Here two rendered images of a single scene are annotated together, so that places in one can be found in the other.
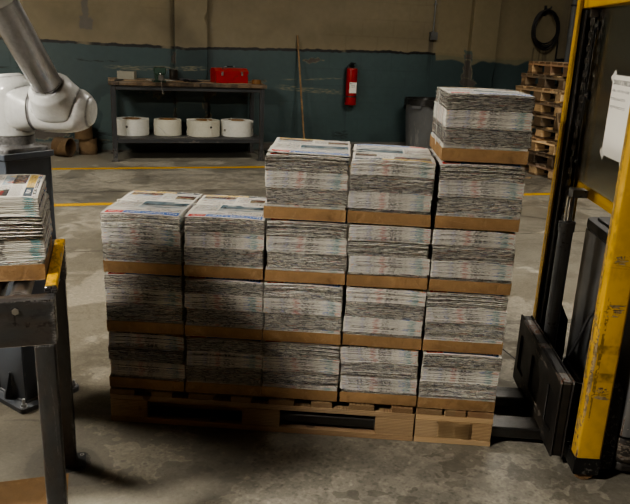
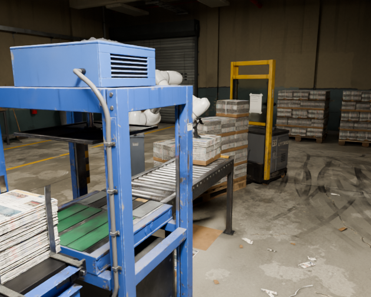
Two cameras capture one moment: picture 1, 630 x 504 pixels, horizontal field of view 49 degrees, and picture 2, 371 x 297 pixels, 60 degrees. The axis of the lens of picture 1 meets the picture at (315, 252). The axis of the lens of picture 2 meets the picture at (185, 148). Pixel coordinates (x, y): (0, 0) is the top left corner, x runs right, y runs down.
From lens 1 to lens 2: 3.24 m
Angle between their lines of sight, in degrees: 44
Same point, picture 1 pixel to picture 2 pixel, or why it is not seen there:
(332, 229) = not seen: hidden behind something
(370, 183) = (225, 125)
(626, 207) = (270, 121)
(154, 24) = not seen: outside the picture
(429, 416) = (236, 183)
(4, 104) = (139, 118)
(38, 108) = (153, 118)
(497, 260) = (245, 139)
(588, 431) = (267, 172)
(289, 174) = (211, 126)
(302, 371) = not seen: hidden behind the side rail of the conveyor
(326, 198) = (218, 131)
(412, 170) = (232, 121)
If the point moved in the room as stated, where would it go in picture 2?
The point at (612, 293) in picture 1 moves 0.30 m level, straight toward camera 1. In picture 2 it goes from (269, 140) to (282, 144)
